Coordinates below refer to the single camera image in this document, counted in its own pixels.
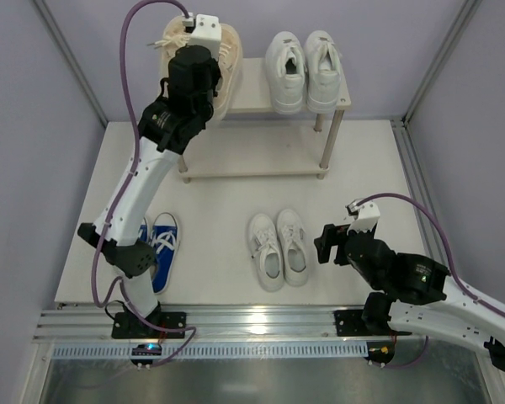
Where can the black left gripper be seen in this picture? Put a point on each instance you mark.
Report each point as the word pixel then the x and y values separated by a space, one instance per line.
pixel 192 67

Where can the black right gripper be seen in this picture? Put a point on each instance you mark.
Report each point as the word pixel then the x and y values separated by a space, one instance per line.
pixel 339 246

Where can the small white fashion sneaker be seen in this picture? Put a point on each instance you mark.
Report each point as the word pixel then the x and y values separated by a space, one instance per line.
pixel 291 235
pixel 265 252

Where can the beige canvas sneaker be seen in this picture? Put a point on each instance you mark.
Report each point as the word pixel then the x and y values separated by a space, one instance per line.
pixel 174 37
pixel 230 64

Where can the large white sneaker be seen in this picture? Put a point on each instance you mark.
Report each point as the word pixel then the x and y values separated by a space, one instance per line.
pixel 285 73
pixel 324 70

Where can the blue canvas sneaker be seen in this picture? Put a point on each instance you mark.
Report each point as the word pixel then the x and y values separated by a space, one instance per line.
pixel 143 231
pixel 165 239

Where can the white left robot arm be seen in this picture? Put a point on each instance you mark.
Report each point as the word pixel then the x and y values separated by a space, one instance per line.
pixel 163 132

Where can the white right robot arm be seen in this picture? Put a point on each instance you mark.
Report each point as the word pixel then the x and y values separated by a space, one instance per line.
pixel 412 293

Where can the beige wooden shoe shelf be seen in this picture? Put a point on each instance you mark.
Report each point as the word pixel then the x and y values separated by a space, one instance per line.
pixel 254 141

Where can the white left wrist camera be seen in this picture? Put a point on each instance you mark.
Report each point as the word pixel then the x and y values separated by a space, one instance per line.
pixel 204 30

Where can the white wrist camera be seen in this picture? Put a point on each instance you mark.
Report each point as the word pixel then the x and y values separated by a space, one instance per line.
pixel 204 30
pixel 365 217

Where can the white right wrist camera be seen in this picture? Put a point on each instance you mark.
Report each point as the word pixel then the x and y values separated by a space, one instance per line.
pixel 365 217

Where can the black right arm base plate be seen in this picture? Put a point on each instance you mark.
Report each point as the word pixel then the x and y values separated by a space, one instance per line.
pixel 363 323

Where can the slotted grey cable duct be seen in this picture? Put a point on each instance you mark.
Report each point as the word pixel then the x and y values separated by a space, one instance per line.
pixel 220 350

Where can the right side aluminium rail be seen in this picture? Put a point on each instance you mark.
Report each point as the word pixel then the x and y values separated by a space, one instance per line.
pixel 418 190

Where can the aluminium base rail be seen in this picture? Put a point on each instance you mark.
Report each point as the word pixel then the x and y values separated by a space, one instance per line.
pixel 86 322

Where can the left aluminium frame post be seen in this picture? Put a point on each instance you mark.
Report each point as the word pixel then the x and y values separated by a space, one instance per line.
pixel 52 27

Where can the aluminium frame post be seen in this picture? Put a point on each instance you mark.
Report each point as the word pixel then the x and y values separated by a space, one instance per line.
pixel 447 47
pixel 52 27

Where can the right aluminium frame post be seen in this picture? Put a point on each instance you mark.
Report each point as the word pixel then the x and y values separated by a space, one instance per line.
pixel 447 47

